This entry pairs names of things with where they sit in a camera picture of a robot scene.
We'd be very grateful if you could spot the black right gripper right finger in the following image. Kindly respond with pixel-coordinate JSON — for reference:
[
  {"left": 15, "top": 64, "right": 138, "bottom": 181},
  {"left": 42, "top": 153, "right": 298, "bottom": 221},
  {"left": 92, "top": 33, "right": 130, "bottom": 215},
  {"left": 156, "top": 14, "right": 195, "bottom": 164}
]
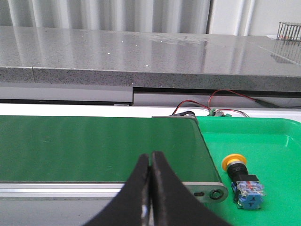
[{"left": 151, "top": 151, "right": 230, "bottom": 226}]

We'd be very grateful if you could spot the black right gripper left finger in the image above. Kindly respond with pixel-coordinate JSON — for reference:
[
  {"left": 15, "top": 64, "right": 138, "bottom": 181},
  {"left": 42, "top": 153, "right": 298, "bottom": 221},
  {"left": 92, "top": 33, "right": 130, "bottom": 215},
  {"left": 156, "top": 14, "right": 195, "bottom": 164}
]
[{"left": 84, "top": 154, "right": 150, "bottom": 226}]

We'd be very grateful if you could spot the yellow push button switch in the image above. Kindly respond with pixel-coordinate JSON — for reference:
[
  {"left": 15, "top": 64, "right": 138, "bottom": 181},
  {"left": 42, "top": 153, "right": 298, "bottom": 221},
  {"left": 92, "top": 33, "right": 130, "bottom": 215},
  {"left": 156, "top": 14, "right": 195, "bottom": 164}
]
[{"left": 222, "top": 153, "right": 265, "bottom": 210}]

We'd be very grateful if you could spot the green motor controller board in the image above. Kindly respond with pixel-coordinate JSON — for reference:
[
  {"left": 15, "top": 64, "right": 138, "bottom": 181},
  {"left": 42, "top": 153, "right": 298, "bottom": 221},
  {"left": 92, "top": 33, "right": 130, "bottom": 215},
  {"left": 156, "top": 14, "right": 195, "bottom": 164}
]
[{"left": 208, "top": 109, "right": 232, "bottom": 117}]

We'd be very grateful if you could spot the green conveyor belt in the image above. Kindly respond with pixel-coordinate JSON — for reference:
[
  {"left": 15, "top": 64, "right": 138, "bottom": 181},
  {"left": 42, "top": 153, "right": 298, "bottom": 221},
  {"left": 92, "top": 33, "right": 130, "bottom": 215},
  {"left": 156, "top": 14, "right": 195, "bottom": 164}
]
[{"left": 0, "top": 115, "right": 222, "bottom": 184}]

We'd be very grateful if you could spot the green plastic tray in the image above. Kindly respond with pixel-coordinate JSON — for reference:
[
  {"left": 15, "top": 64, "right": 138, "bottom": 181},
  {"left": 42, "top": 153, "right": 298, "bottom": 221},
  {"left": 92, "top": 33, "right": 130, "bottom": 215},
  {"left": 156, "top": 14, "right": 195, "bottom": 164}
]
[{"left": 198, "top": 117, "right": 301, "bottom": 226}]

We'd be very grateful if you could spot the grey stone countertop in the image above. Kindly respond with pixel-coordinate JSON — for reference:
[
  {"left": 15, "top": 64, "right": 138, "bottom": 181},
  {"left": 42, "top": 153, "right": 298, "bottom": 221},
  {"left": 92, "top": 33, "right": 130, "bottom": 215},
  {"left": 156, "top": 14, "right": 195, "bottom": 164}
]
[{"left": 0, "top": 26, "right": 301, "bottom": 92}]

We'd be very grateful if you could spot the white curtain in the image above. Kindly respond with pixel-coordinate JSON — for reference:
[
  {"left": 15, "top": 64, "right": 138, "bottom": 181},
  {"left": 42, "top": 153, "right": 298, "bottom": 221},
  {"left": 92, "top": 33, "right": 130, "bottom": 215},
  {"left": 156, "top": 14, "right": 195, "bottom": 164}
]
[{"left": 0, "top": 0, "right": 211, "bottom": 34}]

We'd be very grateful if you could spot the red black wire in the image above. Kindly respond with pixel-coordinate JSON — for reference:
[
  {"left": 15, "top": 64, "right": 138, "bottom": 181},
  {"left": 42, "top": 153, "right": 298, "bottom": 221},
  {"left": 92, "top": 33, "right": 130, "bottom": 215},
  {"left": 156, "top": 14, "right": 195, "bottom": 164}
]
[{"left": 171, "top": 89, "right": 280, "bottom": 116}]

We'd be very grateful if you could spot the aluminium conveyor frame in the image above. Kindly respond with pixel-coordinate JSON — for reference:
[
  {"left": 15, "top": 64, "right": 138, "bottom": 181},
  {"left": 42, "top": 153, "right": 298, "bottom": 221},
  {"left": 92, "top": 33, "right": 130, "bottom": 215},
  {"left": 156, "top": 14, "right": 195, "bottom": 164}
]
[{"left": 0, "top": 114, "right": 229, "bottom": 204}]

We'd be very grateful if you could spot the metal wire rack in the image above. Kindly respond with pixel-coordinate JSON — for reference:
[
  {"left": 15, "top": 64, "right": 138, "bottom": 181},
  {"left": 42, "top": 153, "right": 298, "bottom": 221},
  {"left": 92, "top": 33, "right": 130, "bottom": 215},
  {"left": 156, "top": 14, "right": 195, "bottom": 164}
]
[{"left": 276, "top": 22, "right": 301, "bottom": 41}]

